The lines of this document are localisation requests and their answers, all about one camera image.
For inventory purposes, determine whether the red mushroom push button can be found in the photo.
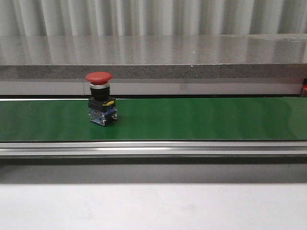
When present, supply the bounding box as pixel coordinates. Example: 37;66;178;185
85;71;118;126

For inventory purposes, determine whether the green conveyor belt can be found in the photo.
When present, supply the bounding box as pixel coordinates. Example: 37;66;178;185
0;97;307;164

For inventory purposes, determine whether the grey speckled stone counter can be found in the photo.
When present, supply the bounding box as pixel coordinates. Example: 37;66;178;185
0;34;307;96

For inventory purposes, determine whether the red plastic tray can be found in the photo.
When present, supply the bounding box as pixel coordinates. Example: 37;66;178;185
301;79;307;97

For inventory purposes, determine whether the white corrugated curtain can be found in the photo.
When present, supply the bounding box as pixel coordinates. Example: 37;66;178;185
0;0;307;36

